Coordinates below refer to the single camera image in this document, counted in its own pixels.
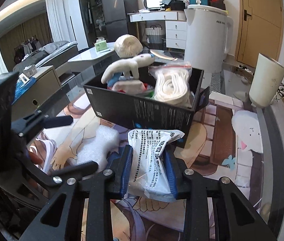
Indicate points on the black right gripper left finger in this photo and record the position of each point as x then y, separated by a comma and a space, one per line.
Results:
62, 216

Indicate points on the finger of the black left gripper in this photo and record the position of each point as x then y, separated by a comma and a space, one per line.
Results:
46, 124
77, 172

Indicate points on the white printed sachet pack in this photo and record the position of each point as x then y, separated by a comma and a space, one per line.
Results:
149, 176

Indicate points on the beige side cabinet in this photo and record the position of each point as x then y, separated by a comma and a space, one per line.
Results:
47, 83

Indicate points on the white foam wrap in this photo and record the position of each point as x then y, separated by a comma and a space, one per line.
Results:
106, 140

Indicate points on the grey bed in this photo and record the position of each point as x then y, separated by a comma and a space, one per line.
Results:
52, 54

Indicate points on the white coffee table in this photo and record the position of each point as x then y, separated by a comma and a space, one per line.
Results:
89, 58

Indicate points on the green tissue pack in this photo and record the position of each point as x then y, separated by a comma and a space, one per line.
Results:
100, 45

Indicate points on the cream yarn ball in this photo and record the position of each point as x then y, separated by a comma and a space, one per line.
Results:
127, 46

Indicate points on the green white sachet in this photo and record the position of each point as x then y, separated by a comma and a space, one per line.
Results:
148, 93

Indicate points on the white plush toy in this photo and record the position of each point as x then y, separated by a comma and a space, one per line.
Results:
128, 66

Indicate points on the black cardboard box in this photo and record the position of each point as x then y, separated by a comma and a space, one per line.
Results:
131, 111

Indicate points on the dark glass wardrobe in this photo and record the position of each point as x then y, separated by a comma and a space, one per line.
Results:
93, 21

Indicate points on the cream cylindrical cup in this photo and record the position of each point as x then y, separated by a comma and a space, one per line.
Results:
266, 80

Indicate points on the black refrigerator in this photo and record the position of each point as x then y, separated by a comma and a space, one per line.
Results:
117, 20

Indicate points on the striped woven basket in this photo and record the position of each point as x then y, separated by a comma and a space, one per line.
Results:
155, 37

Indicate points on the white desk with drawers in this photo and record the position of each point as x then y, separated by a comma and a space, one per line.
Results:
174, 23

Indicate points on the white electric kettle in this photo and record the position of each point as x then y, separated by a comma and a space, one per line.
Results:
209, 32

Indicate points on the wooden door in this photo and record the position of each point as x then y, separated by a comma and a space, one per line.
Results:
260, 31

